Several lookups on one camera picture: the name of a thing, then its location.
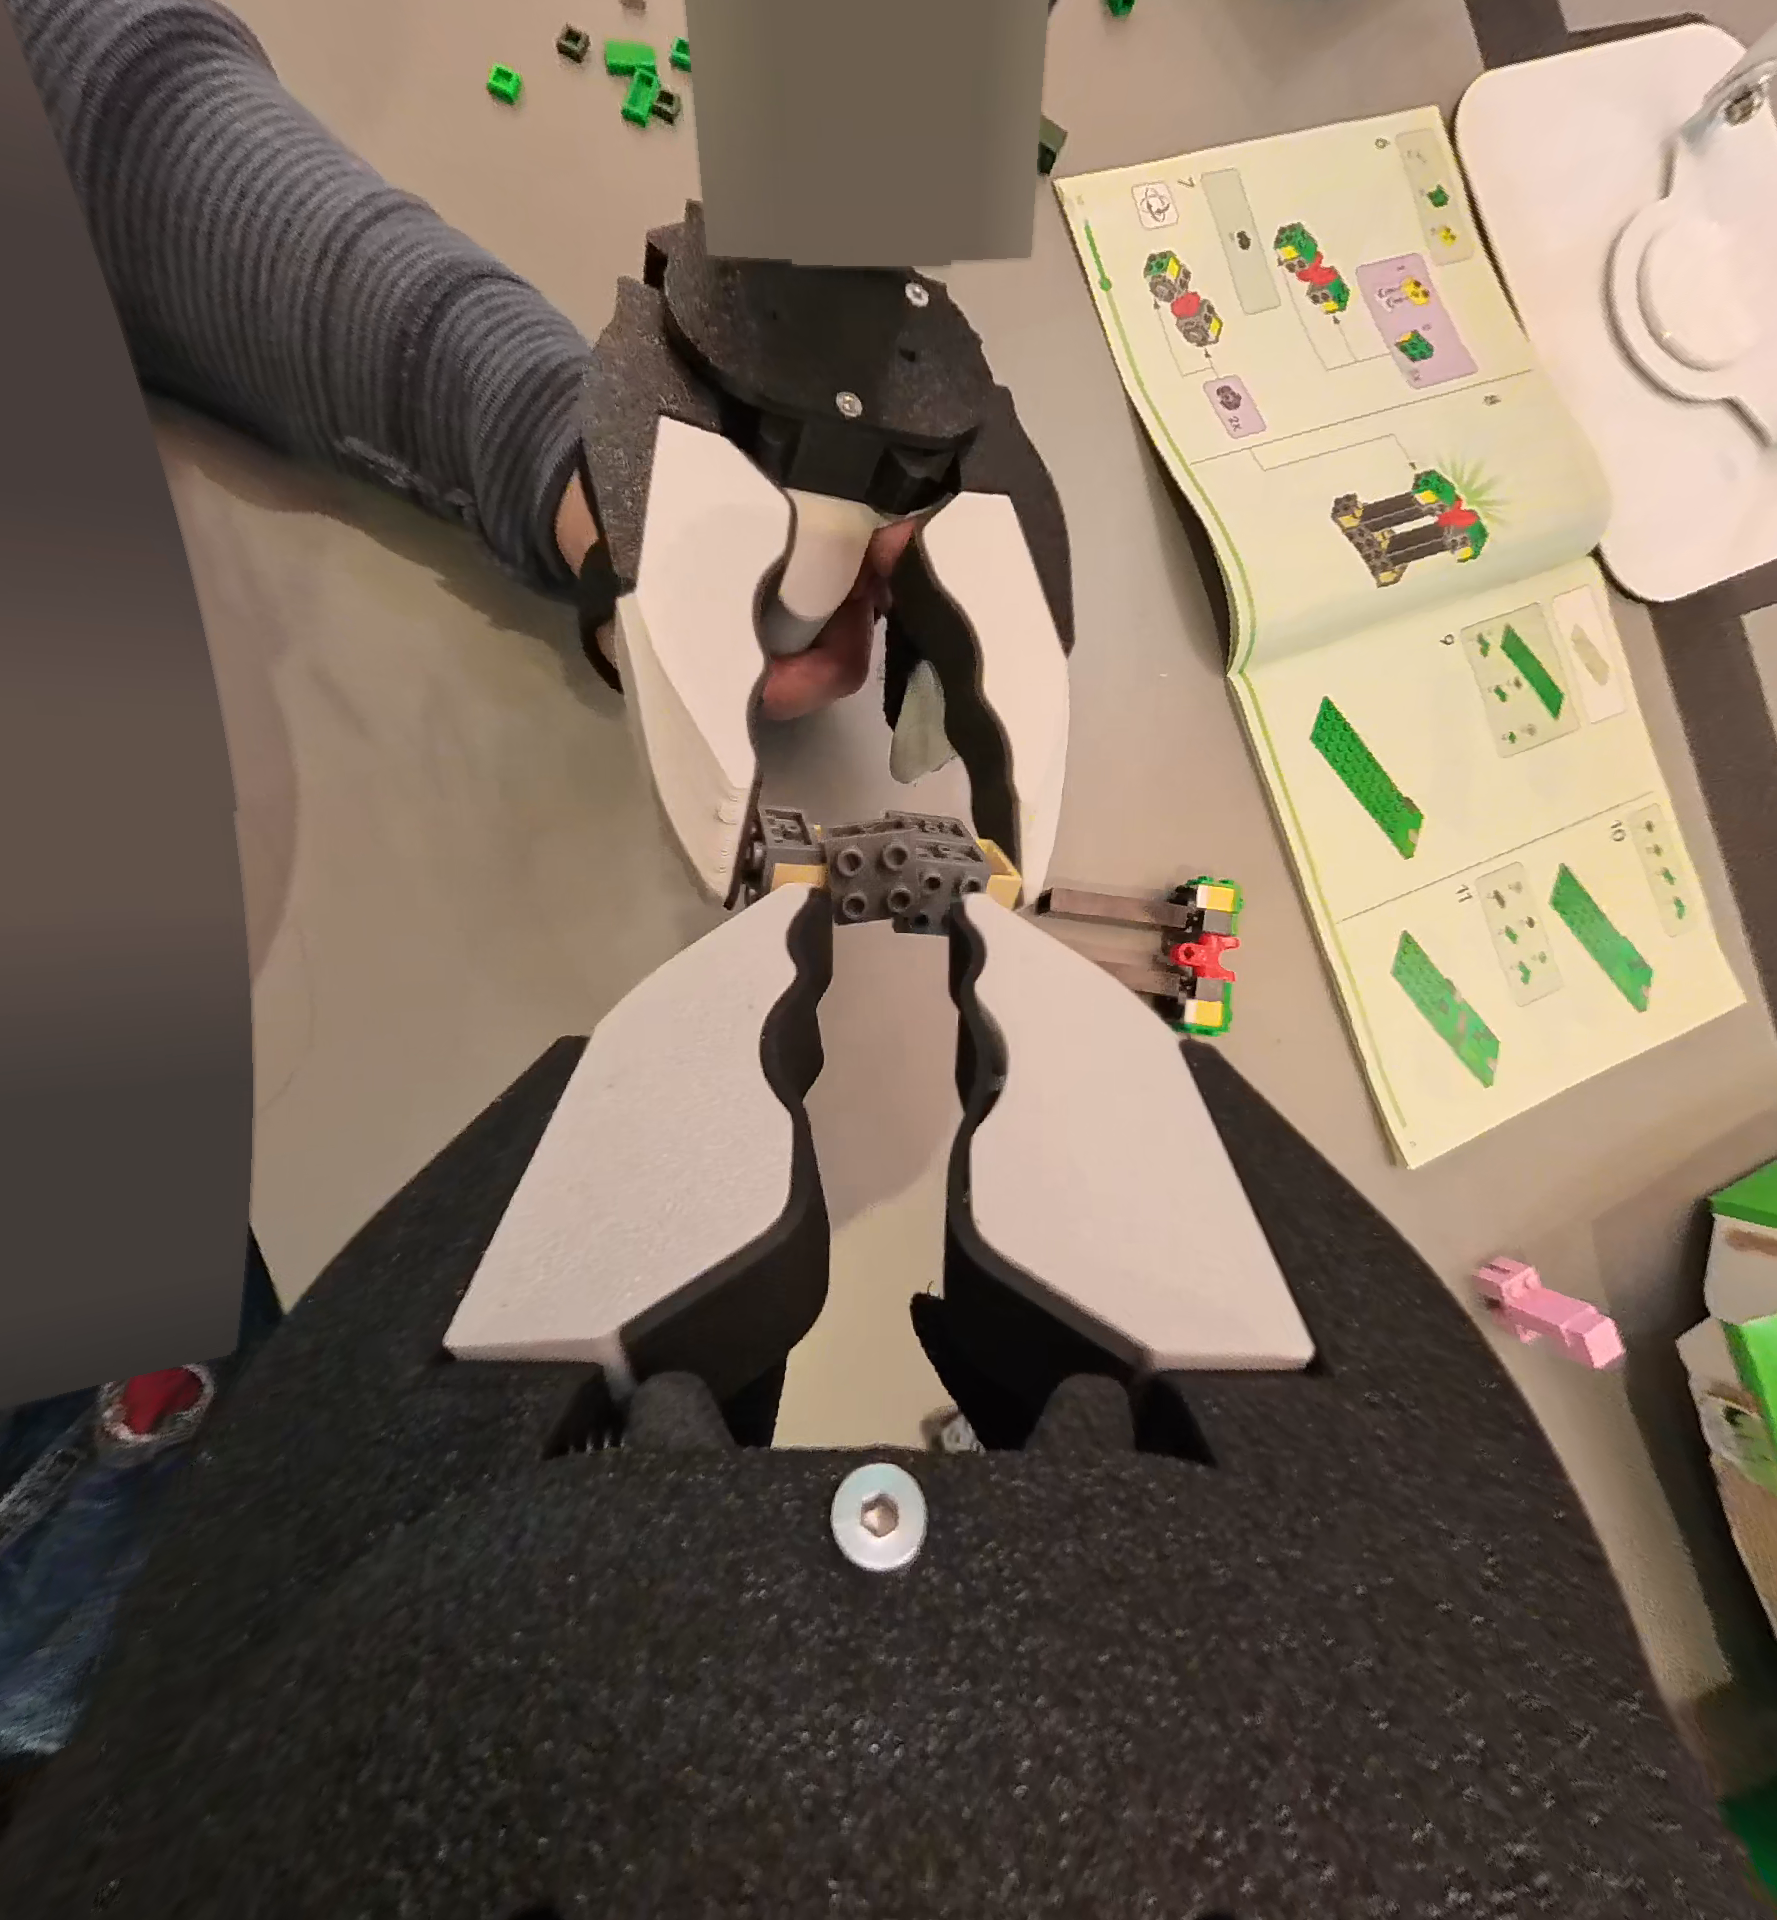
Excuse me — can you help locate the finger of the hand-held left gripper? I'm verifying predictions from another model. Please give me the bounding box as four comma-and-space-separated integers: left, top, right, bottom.
611, 412, 806, 916
912, 484, 1077, 894

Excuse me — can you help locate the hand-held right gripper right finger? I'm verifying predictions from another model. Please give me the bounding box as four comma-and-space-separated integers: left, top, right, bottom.
912, 897, 1320, 1453

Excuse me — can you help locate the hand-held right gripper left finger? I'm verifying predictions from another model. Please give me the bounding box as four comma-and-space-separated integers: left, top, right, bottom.
443, 885, 833, 1453

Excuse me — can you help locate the dark grey and tan brick assembly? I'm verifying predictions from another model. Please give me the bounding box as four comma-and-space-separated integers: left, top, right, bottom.
745, 805, 1026, 916

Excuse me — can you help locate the person's left forearm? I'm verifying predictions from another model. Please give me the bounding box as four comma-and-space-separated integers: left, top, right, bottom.
10, 0, 598, 594

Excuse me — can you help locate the person's left hand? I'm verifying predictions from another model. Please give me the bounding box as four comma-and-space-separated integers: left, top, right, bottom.
758, 518, 916, 722

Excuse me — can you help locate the black green red brick assembly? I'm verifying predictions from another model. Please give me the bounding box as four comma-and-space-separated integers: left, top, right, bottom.
1036, 875, 1250, 1041

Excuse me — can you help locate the pile of small green bricks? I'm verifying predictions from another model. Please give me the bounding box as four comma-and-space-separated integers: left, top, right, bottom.
483, 18, 698, 134

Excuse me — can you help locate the brick instruction booklet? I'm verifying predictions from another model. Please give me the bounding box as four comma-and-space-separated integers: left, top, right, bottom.
1052, 102, 1749, 1173

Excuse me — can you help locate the pink brick figure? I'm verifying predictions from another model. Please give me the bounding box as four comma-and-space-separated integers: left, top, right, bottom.
1473, 1252, 1627, 1370

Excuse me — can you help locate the white stand base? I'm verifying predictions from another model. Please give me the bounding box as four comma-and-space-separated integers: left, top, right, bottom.
1449, 0, 1777, 607

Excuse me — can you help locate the person's blue jeans leg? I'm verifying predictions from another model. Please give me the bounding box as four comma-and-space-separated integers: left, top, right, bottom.
0, 1358, 283, 1765

